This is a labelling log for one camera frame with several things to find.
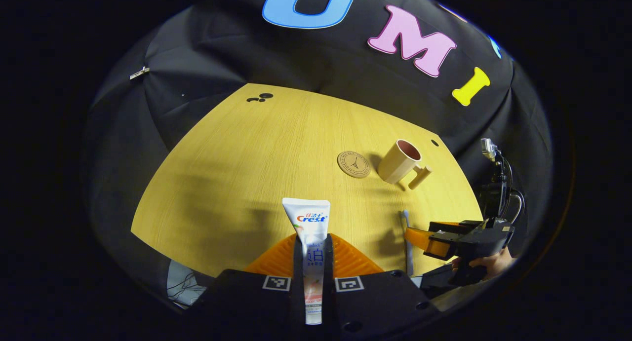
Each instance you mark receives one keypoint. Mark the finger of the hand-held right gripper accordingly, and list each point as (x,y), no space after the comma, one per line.
(444,226)
(419,240)

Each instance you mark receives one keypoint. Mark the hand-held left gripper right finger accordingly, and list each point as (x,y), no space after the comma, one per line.
(380,301)

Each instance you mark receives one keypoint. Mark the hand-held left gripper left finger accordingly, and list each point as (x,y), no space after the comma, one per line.
(247,296)

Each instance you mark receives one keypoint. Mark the white toothbrush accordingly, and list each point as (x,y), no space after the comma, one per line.
(408,237)

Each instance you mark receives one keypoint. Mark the beige cup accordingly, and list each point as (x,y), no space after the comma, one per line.
(395,166)

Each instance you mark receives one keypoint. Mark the white toothpaste tube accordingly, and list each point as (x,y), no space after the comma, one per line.
(308,217)

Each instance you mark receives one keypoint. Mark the round wooden coaster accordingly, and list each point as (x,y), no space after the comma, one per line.
(353,164)

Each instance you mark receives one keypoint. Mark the wooden desktop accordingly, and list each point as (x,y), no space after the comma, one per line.
(256,173)

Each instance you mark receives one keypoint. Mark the white cloth clip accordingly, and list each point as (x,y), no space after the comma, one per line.
(139,73)

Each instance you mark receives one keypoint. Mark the black backdrop cloth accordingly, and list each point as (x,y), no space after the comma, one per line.
(222,45)

